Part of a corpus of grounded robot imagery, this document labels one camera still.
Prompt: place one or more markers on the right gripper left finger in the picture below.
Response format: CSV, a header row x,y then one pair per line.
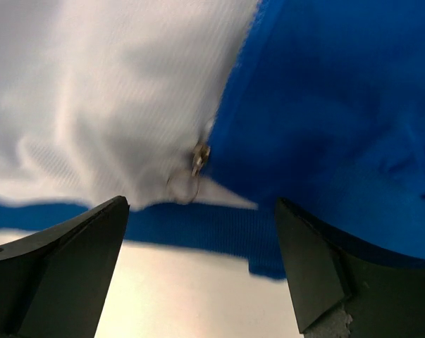
x,y
54,283

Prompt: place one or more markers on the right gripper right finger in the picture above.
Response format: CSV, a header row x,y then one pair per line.
x,y
342,286

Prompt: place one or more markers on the blue white red jacket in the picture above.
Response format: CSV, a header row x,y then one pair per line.
x,y
204,113

